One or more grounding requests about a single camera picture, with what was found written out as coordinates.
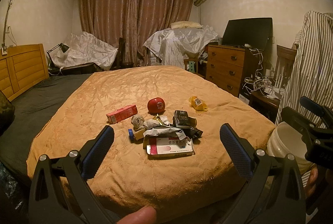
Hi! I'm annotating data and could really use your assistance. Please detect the white crumpled tissue ball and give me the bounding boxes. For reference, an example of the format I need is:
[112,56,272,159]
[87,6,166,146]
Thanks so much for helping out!
[144,119,161,130]

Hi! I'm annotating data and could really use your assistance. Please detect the cream pillow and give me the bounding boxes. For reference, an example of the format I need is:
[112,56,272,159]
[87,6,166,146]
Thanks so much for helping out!
[170,21,203,29]

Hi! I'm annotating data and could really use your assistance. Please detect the tangle of white cables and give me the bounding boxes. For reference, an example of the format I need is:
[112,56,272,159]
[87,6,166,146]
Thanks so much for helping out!
[243,48,277,96]

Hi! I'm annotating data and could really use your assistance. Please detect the gold foil wrapper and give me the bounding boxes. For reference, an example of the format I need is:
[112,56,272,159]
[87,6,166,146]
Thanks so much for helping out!
[153,114,168,125]

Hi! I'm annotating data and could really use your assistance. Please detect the dark side table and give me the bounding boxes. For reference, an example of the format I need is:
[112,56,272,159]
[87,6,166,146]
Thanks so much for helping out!
[249,91,280,123]

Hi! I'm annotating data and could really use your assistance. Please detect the black desk lamp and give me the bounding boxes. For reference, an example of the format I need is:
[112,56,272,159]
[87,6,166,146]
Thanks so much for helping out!
[46,43,70,70]

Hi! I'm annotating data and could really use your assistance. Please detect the orange bed blanket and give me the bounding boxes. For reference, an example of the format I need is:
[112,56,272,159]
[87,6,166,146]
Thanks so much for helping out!
[26,66,275,222]

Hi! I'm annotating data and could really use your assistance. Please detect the wooden chair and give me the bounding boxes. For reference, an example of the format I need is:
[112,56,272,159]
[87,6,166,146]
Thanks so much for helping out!
[273,45,297,88]

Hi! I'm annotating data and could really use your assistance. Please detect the black television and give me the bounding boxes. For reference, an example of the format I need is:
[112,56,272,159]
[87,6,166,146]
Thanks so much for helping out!
[222,17,273,51]

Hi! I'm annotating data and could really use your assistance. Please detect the yellow plastic wrapper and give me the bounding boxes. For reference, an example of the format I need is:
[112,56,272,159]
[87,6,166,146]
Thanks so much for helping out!
[189,95,208,111]

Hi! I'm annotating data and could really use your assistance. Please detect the wooden chest of drawers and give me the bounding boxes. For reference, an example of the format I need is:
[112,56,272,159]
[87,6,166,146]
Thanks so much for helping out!
[205,45,261,97]

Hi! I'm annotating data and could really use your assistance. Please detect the wooden headboard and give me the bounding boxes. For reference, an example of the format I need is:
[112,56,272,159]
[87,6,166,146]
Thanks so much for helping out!
[0,44,49,101]

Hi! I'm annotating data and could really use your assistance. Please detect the white plastic bucket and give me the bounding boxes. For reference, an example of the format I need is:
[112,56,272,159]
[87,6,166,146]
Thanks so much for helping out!
[267,122,312,174]

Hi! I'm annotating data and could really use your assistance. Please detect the dark grey bed sheet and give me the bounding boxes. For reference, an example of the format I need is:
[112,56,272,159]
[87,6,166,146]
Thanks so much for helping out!
[1,74,90,176]

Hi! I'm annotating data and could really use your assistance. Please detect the red carton box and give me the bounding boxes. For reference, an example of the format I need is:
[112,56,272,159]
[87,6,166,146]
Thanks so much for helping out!
[106,105,138,124]

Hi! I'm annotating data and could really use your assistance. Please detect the white foil pouch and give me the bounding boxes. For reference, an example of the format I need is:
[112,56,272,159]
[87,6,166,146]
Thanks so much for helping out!
[144,125,187,140]

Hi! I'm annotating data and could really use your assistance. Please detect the brown cardboard box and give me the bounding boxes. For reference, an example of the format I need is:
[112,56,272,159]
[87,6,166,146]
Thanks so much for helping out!
[133,126,146,141]

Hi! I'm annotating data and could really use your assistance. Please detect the white pink medicine box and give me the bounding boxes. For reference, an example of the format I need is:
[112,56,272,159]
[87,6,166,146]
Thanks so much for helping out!
[146,137,195,157]

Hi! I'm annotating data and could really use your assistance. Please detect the dark plaid wrapper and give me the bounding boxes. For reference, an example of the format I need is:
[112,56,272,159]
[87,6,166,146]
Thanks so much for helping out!
[183,127,203,144]

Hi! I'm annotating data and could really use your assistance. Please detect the left hand thumb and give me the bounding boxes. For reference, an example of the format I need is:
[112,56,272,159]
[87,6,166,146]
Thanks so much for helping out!
[117,206,157,224]

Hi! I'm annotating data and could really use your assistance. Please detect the black Face tissue pack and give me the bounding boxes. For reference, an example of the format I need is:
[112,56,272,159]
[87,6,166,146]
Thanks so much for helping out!
[173,110,197,129]

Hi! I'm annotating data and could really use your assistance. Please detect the red apple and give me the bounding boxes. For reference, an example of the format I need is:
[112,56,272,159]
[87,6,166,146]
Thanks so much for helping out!
[147,97,165,114]

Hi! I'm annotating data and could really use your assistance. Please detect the brown curtains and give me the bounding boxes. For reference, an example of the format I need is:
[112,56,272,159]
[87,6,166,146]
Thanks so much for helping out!
[78,0,193,66]

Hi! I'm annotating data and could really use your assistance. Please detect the striped cloth cover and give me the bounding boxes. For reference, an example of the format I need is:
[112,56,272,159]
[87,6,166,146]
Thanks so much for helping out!
[275,10,332,128]

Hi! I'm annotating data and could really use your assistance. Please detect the left white plastic sheet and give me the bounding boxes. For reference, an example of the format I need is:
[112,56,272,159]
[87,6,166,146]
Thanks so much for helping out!
[53,32,118,70]

